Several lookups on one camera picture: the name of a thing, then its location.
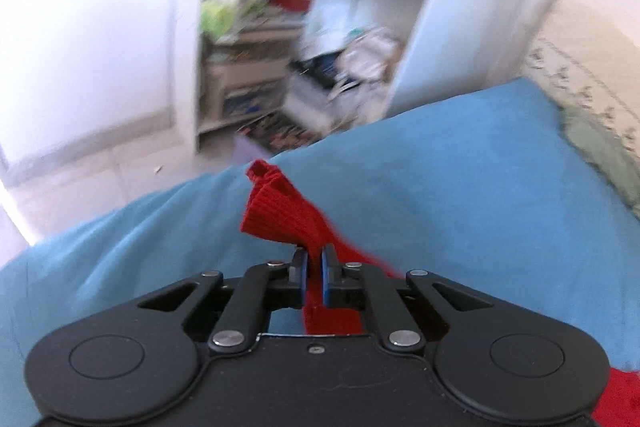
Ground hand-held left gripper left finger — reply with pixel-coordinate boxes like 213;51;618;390
137;248;309;356

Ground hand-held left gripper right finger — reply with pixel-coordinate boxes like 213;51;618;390
320;244;494;352

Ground red knit garment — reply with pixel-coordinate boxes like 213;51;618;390
240;159;640;427

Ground colourful printed box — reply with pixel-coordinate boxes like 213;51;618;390
239;111;328;154

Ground blue blanket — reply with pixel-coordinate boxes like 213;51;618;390
0;77;640;427

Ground pile of papers and clutter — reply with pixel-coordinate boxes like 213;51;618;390
286;26;403;130

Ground white shelf unit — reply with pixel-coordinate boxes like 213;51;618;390
172;0;490;154

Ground yellow-green item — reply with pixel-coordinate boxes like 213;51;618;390
199;0;267;44

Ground red item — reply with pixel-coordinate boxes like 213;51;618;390
271;0;312;14

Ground pale green cloth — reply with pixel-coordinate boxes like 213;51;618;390
557;107;640;222

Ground floral cream bedding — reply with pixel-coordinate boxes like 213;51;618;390
520;0;640;142

